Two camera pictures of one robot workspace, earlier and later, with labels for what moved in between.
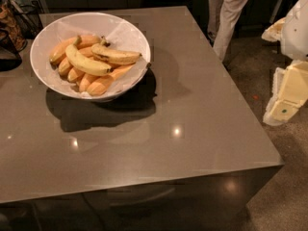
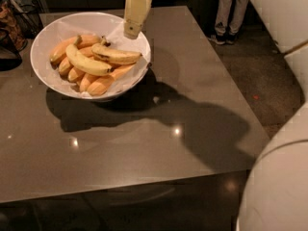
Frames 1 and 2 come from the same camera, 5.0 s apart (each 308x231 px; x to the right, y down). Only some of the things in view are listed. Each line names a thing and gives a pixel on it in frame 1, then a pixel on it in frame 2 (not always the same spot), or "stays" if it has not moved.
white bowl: x=90 y=55 stays
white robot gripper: x=295 y=33 -> x=137 y=12
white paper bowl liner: x=113 y=30 stays
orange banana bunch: x=88 y=82 stays
